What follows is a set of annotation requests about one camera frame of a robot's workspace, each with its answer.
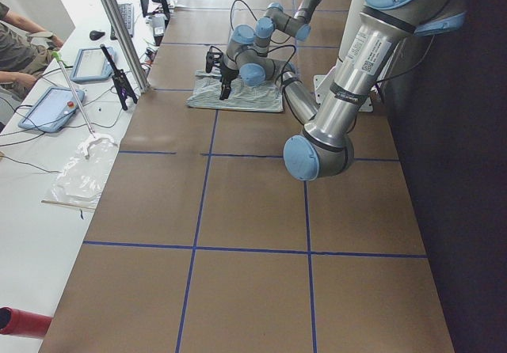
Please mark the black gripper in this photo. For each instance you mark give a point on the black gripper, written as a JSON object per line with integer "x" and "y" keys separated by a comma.
{"x": 228, "y": 72}

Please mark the navy white striped polo shirt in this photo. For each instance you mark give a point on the navy white striped polo shirt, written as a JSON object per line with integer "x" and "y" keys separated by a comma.
{"x": 263, "y": 98}

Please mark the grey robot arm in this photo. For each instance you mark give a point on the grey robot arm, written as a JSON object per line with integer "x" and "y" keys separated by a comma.
{"x": 275, "y": 19}
{"x": 323, "y": 147}

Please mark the black keyboard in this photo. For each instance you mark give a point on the black keyboard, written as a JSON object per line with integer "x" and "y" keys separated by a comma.
{"x": 127, "y": 14}

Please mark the far blue teach pendant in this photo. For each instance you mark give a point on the far blue teach pendant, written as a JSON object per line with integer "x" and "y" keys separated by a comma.
{"x": 91, "y": 65}

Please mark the blue teach pendant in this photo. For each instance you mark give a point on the blue teach pendant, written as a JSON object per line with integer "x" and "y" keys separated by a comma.
{"x": 51, "y": 112}
{"x": 91, "y": 65}

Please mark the black computer mouse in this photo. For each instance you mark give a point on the black computer mouse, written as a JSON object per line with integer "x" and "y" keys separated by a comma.
{"x": 96, "y": 34}

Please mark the white grabber stick green tip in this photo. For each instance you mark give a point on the white grabber stick green tip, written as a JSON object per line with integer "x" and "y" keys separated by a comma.
{"x": 94, "y": 137}

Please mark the near blue teach pendant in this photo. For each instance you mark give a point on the near blue teach pendant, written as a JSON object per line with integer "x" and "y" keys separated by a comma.
{"x": 51, "y": 112}

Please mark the clear plastic bag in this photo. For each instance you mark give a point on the clear plastic bag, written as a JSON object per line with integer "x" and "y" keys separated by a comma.
{"x": 82, "y": 181}

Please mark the seated person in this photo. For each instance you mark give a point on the seated person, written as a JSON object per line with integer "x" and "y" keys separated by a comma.
{"x": 22, "y": 63}

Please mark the thin wooden stick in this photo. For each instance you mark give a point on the thin wooden stick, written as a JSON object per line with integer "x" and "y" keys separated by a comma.
{"x": 69, "y": 205}

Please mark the red cylinder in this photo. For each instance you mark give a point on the red cylinder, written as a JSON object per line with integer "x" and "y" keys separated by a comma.
{"x": 16, "y": 322}

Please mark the black camera tripod stand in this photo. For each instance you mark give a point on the black camera tripod stand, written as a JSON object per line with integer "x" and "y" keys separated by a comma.
{"x": 120, "y": 81}

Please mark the aluminium frame post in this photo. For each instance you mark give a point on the aluminium frame post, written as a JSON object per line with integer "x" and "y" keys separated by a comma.
{"x": 113, "y": 13}

